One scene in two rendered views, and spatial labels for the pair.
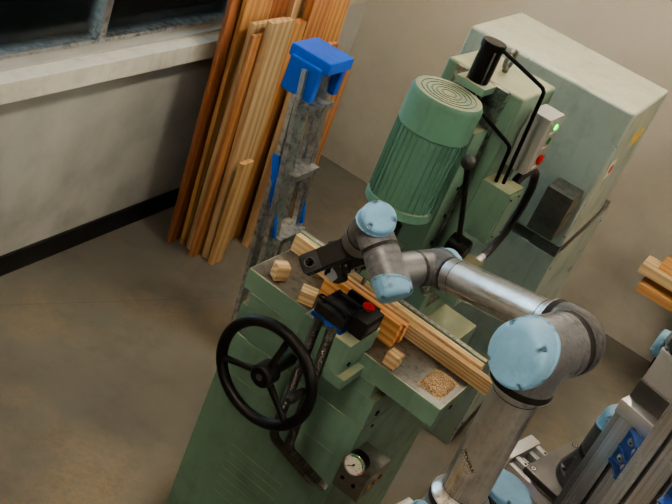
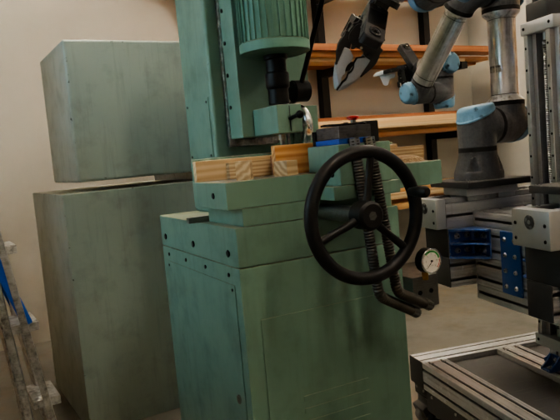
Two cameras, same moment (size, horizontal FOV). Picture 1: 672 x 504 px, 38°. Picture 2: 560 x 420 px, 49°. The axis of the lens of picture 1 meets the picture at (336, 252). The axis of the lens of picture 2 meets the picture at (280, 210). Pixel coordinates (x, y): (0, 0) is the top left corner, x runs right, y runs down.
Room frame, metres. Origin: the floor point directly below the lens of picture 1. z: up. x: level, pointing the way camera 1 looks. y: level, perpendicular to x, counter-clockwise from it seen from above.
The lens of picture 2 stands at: (1.15, 1.13, 0.95)
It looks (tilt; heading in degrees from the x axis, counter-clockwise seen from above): 5 degrees down; 310
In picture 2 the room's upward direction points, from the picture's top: 5 degrees counter-clockwise
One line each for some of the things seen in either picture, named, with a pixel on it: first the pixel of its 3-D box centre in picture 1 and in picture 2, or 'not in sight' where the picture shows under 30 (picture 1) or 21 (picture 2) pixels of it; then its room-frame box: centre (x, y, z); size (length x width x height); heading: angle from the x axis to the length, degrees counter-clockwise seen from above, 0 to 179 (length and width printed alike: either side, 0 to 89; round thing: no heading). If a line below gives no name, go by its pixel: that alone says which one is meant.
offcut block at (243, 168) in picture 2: (280, 270); (244, 170); (2.09, 0.11, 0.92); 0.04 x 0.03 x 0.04; 124
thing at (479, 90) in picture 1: (481, 74); not in sight; (2.27, -0.15, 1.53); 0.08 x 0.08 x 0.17; 67
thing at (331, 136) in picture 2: (348, 313); (349, 131); (1.93, -0.08, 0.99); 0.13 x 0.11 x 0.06; 67
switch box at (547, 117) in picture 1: (534, 139); not in sight; (2.38, -0.35, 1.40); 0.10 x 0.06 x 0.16; 157
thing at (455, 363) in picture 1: (402, 325); (332, 161); (2.08, -0.23, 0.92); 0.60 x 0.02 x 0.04; 67
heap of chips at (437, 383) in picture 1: (439, 381); (405, 158); (1.93, -0.35, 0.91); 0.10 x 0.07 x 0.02; 157
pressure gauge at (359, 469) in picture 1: (356, 464); (427, 263); (1.84, -0.25, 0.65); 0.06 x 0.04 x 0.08; 67
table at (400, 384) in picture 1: (349, 337); (331, 182); (2.01, -0.11, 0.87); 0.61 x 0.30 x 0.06; 67
